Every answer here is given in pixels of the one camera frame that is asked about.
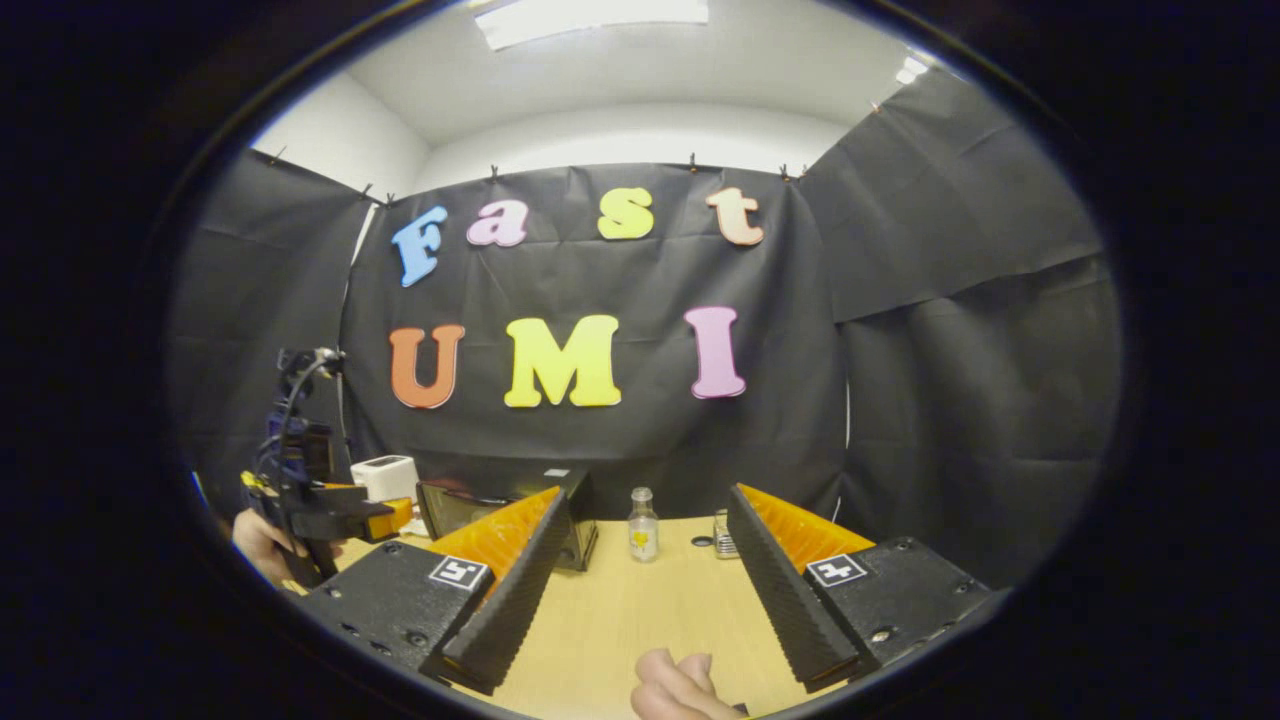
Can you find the small ceiling light panel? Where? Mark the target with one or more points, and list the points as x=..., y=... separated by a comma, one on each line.
x=910, y=70

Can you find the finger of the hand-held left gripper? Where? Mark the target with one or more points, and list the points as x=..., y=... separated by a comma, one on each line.
x=350, y=518

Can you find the white toaster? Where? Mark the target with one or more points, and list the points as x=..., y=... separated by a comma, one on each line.
x=385, y=478

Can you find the clear bottle with yellow label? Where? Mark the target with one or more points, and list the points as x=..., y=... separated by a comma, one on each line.
x=643, y=535

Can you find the long ceiling light panel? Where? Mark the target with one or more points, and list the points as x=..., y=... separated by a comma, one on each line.
x=590, y=18

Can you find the black electric oven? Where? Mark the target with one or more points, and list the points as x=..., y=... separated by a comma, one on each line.
x=582, y=540

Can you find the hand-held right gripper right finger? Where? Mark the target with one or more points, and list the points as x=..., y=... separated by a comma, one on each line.
x=785, y=600

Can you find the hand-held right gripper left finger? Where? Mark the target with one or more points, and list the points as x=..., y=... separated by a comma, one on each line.
x=510, y=610

